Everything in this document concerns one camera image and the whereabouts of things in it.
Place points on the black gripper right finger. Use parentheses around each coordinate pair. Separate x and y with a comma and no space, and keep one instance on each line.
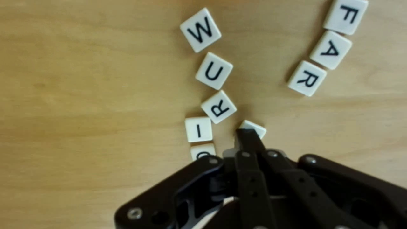
(313,193)

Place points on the white A letter tile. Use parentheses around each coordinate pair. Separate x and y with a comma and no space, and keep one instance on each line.
(331,50)

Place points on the white R tile beside A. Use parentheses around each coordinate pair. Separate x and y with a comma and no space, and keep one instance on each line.
(307,78)

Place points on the white U letter tile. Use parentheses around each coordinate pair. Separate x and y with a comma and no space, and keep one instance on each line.
(214,72)

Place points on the white I letter tile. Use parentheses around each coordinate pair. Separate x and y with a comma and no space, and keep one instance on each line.
(199,129)

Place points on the white R tile below U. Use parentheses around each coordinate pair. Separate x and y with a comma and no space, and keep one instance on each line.
(219,107)

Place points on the white O letter tile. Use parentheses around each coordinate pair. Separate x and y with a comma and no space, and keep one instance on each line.
(201,151)

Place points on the white F letter tile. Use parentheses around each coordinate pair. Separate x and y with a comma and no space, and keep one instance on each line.
(346,16)

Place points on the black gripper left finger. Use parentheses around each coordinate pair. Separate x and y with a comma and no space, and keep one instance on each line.
(184,199)

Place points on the white W letter tile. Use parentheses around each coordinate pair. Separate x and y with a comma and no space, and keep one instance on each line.
(200,30)

